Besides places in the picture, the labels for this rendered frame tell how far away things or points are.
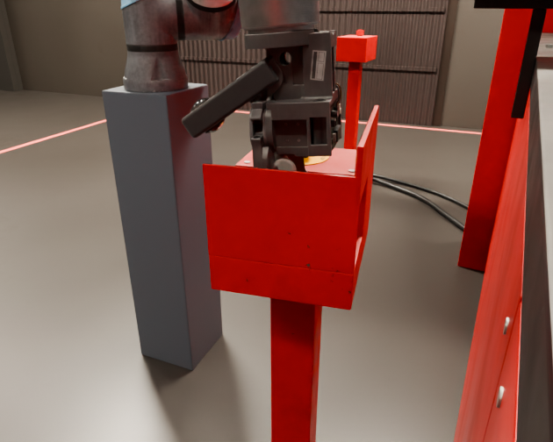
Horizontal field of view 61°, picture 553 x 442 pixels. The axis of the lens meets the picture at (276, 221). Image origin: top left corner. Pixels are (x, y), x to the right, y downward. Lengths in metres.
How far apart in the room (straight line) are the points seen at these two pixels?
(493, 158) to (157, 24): 1.24
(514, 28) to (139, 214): 1.30
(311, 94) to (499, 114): 1.40
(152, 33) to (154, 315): 0.74
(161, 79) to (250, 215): 0.71
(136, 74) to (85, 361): 0.85
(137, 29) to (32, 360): 1.00
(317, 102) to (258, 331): 1.18
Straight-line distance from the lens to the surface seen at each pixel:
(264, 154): 0.47
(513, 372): 0.22
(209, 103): 0.49
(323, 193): 0.46
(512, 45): 1.80
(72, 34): 6.00
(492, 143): 1.85
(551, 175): 0.29
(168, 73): 1.15
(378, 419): 1.32
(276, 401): 0.73
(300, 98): 0.48
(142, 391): 1.41
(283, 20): 0.45
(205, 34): 1.17
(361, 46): 2.61
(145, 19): 1.15
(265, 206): 0.48
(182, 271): 1.25
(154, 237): 1.25
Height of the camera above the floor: 0.96
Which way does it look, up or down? 25 degrees down
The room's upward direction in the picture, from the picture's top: straight up
